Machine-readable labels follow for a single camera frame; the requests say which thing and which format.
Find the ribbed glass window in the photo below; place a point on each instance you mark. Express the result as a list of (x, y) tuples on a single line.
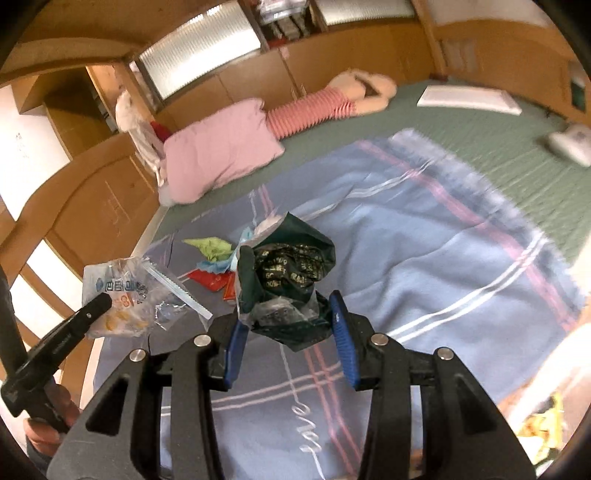
[(364, 9), (198, 50)]

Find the light blue wrapper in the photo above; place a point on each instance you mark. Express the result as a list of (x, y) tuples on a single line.
[(217, 266)]

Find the clear plastic bag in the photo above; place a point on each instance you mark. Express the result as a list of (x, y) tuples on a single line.
[(120, 286)]

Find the blue plaid blanket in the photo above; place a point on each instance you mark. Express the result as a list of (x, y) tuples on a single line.
[(415, 258)]

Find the green paper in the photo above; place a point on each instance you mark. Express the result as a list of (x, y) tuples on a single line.
[(210, 247)]

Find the striped plush doll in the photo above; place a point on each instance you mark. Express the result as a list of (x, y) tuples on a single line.
[(314, 110)]

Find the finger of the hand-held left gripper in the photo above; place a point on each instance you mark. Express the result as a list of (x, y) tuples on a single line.
[(69, 334)]

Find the wooden wall cabinet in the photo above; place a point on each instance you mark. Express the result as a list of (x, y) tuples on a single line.
[(286, 69)]

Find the dark green wrapper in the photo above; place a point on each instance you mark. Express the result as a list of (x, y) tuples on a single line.
[(286, 267)]

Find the red cloth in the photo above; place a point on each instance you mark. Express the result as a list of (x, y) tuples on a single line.
[(161, 131)]

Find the red wrapper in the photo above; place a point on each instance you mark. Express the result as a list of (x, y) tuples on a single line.
[(212, 279)]

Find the white flat board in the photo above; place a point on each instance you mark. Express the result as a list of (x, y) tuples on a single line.
[(466, 98)]

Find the white plush toy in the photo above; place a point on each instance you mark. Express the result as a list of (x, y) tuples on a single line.
[(125, 110)]

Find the white massager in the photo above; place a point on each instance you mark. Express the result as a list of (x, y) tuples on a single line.
[(572, 143)]

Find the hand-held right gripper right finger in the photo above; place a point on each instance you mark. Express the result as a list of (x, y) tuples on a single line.
[(344, 341)]

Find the white hanging cloth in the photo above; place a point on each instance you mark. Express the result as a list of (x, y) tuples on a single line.
[(147, 152)]

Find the green patterned bed mat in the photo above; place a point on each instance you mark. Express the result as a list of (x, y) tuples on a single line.
[(485, 147)]

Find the wooden bunk bed frame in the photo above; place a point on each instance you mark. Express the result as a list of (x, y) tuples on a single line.
[(115, 184)]

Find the person's left hand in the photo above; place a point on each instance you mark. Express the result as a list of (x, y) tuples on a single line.
[(41, 436)]

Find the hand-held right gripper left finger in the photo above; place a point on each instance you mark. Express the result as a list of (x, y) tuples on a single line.
[(235, 350)]

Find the white trash bin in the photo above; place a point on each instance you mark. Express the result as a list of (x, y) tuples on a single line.
[(563, 369)]

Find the white plastic bag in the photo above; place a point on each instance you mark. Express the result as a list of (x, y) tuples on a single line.
[(265, 226)]

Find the grey pillow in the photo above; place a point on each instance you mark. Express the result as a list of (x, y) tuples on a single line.
[(168, 196)]

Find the pink pillow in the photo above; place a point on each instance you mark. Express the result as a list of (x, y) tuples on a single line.
[(217, 143)]

